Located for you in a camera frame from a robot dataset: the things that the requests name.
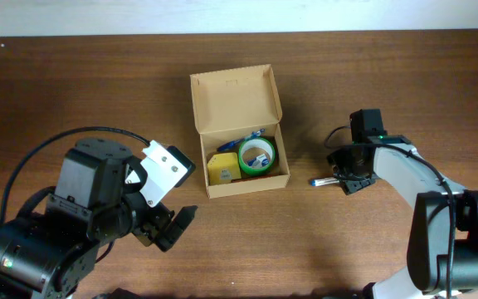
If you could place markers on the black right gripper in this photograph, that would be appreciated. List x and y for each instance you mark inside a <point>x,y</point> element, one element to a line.
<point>353,183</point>

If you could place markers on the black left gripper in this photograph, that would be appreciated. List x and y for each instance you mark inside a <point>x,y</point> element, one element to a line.
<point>156,229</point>

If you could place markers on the blue white board marker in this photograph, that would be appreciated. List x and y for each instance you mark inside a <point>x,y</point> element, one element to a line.
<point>324,181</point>

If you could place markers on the yellow spiral notepad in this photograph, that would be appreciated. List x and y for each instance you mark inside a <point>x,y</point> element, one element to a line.
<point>223,168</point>

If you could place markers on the blue ballpoint pen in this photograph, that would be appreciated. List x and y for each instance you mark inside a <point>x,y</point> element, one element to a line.
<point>230,145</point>

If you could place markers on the white blue staples box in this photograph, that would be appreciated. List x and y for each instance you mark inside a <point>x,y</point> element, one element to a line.
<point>260,161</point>

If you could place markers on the green tape roll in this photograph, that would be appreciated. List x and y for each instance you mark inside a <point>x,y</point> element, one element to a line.
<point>256,156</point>

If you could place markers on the brown cardboard box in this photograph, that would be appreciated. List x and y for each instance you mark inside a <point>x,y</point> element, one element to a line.
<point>229,105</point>

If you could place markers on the orange stapler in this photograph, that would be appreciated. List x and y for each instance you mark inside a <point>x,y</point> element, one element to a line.
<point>251,178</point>

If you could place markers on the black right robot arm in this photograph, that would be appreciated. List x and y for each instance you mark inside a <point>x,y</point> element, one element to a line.
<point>442,251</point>

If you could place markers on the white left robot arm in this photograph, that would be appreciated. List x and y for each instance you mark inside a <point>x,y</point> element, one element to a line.
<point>104,193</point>

